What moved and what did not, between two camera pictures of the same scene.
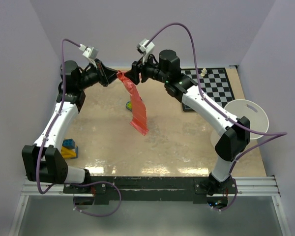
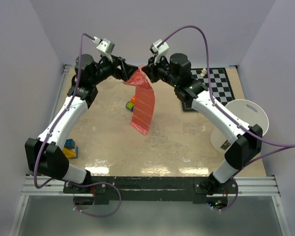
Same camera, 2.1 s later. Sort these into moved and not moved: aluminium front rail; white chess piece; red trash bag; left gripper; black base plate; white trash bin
Moved: left gripper; red trash bag
Not moved: white trash bin; aluminium front rail; black base plate; white chess piece
